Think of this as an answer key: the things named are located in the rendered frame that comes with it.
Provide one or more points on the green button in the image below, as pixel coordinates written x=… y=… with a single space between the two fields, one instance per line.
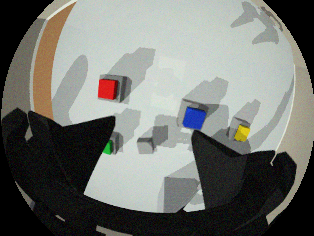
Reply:
x=112 y=145

